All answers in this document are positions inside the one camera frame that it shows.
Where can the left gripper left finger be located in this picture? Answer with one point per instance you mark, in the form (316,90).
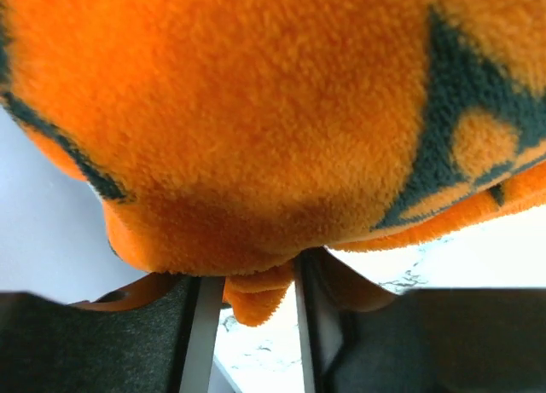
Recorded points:
(155,335)

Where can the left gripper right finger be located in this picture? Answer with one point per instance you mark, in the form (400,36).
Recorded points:
(427,340)

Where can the orange patterned fleece pillowcase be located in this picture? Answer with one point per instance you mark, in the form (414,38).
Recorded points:
(224,137)

